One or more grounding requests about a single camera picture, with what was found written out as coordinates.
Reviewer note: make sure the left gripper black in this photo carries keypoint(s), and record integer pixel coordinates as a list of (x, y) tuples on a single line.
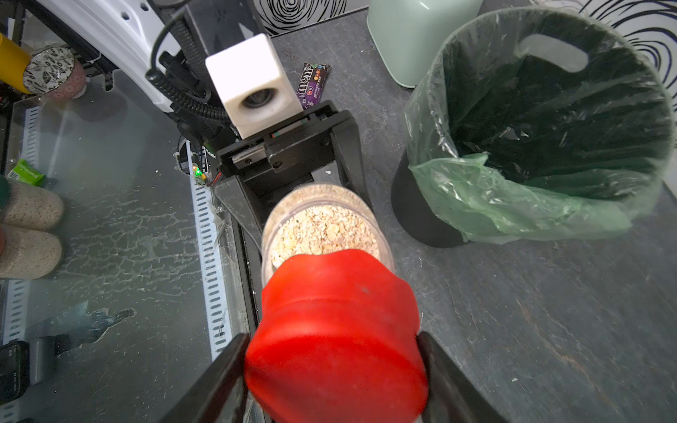
[(259, 171)]

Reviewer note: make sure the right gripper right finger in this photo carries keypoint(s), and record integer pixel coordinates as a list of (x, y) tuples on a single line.
[(451, 396)]

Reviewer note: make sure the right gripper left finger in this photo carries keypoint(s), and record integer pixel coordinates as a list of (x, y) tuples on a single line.
[(220, 394)]

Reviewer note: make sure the oatmeal jar clear plastic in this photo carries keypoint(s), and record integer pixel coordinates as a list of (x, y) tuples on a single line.
[(319, 219)]

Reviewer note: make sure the red jar lid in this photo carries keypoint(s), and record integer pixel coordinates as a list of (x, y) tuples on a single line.
[(337, 343)]

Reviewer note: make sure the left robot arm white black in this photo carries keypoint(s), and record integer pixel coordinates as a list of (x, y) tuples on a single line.
[(162, 46)]

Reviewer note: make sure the purple candy bar wrapper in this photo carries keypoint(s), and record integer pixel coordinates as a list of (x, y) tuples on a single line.
[(311, 85)]

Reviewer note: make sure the mint green toaster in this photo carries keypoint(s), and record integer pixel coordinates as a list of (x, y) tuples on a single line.
[(409, 33)]

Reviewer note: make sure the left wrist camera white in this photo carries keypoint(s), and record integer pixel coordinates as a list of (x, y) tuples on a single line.
[(253, 85)]

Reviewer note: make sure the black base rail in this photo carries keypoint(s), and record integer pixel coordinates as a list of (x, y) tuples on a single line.
[(248, 286)]

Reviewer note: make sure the grey slotted cable duct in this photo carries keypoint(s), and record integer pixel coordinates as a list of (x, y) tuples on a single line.
[(213, 281)]

